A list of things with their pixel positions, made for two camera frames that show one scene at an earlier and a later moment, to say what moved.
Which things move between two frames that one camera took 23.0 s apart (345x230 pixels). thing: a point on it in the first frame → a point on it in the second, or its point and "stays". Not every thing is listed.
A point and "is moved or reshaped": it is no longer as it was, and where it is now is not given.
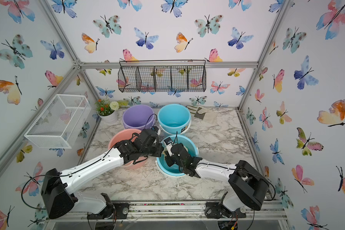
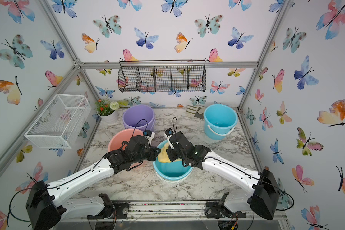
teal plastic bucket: x=174 y=119 → x=170 y=172
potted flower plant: x=107 y=112 stays
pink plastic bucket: x=126 y=134 stays
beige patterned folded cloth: x=208 y=115 stays
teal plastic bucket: x=174 y=170 → x=219 y=120
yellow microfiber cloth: x=165 y=151 is moved or reshaped
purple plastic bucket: x=138 y=117 stays
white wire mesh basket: x=60 y=122 stays
